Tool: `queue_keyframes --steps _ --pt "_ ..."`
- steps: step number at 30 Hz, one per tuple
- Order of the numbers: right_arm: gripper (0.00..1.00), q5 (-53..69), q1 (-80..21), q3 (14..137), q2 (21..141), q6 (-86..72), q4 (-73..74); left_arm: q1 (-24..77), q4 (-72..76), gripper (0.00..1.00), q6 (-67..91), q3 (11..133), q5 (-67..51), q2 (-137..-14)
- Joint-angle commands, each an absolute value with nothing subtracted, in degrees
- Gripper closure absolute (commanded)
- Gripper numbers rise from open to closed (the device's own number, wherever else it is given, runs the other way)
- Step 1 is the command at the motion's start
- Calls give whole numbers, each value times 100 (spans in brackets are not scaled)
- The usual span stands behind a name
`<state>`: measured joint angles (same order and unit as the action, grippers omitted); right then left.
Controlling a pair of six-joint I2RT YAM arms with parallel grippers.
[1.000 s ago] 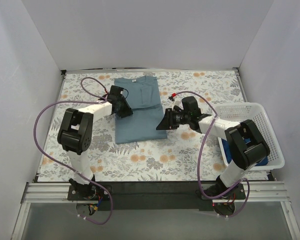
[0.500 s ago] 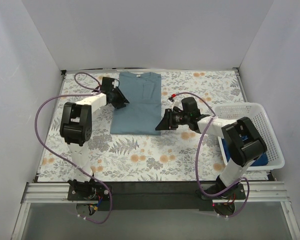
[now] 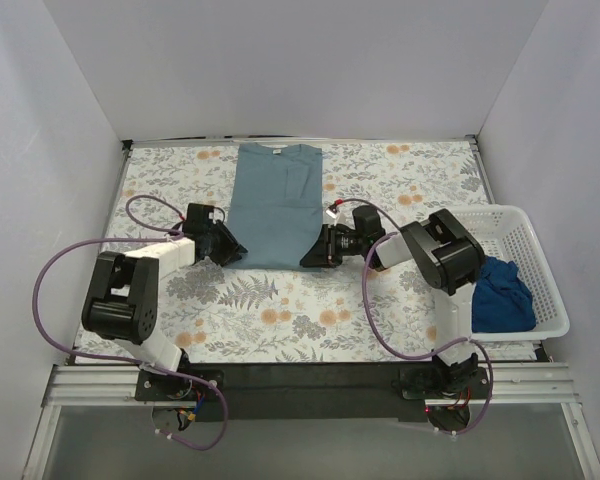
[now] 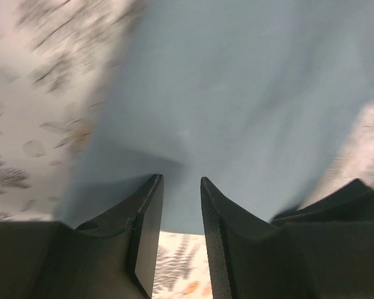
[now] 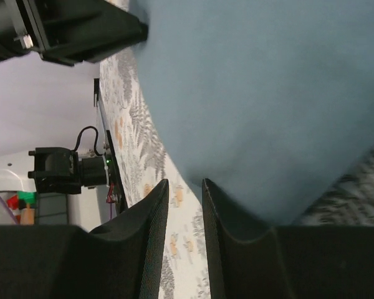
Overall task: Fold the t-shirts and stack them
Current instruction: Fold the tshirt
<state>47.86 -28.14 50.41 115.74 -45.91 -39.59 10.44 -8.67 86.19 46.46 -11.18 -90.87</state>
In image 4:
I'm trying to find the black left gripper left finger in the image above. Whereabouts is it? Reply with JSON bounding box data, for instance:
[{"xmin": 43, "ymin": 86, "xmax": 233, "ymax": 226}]
[{"xmin": 0, "ymin": 174, "xmax": 164, "ymax": 298}]

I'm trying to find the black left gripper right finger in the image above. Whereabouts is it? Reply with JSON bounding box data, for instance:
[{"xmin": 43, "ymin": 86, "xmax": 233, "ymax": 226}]
[{"xmin": 200, "ymin": 178, "xmax": 374, "ymax": 298}]

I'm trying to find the light blue t shirt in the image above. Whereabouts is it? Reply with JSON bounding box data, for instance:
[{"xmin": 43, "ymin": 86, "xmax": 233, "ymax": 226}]
[{"xmin": 54, "ymin": 1, "xmax": 374, "ymax": 234}]

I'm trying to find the floral patterned table cloth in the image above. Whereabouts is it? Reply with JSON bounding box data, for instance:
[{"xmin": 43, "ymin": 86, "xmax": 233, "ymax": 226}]
[{"xmin": 0, "ymin": 0, "xmax": 374, "ymax": 299}]

